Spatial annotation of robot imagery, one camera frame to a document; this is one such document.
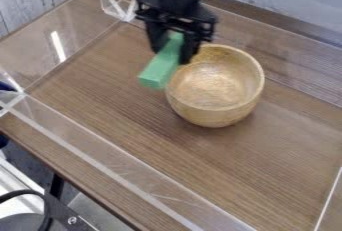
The clear acrylic front wall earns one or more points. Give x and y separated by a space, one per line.
139 194

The blue object at left edge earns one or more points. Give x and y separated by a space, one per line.
6 87

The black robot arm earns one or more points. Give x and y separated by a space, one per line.
183 16

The grey metal base plate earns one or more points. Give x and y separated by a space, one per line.
65 219

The light wooden bowl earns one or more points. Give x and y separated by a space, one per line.
216 90

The clear acrylic corner bracket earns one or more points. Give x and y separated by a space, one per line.
121 9

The green rectangular block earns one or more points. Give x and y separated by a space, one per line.
162 66

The black table leg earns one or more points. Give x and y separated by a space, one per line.
57 186

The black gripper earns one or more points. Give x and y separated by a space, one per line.
193 20

